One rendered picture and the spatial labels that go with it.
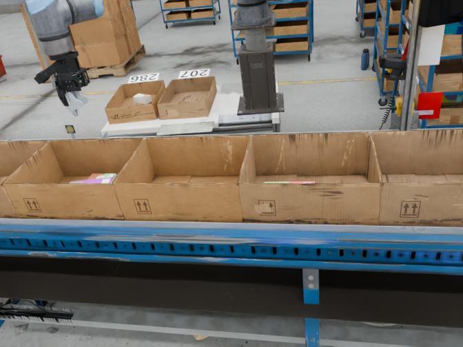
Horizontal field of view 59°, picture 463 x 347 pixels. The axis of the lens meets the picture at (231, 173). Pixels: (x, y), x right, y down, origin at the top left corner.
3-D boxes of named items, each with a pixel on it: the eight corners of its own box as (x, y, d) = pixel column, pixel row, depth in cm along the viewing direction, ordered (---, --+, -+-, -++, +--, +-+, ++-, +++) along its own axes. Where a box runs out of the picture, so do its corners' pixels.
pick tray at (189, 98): (217, 90, 262) (215, 76, 256) (208, 117, 230) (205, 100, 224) (174, 93, 266) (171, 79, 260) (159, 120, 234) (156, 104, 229)
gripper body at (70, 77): (81, 93, 130) (69, 55, 123) (56, 94, 131) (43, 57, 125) (91, 84, 136) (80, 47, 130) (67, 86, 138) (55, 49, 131)
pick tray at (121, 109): (167, 94, 267) (164, 79, 262) (156, 120, 235) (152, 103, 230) (125, 98, 270) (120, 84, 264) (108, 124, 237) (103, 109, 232)
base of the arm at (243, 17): (237, 16, 220) (235, -4, 214) (273, 12, 217) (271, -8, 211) (233, 27, 205) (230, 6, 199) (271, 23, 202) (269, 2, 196)
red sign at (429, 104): (438, 118, 189) (443, 91, 182) (439, 118, 188) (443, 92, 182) (402, 119, 192) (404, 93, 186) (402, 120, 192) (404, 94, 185)
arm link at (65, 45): (33, 43, 122) (49, 34, 130) (39, 58, 124) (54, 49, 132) (60, 40, 120) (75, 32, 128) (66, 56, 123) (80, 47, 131)
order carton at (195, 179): (255, 175, 150) (251, 134, 141) (244, 229, 126) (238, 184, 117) (154, 176, 158) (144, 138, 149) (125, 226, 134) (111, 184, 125)
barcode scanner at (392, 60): (375, 74, 188) (379, 51, 182) (402, 76, 187) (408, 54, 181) (376, 79, 183) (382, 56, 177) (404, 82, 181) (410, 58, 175)
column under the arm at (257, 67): (240, 97, 248) (233, 42, 231) (283, 93, 245) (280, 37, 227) (237, 116, 227) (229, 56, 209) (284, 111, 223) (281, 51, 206)
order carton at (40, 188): (155, 176, 158) (145, 138, 149) (126, 226, 134) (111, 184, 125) (63, 177, 167) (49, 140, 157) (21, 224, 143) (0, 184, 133)
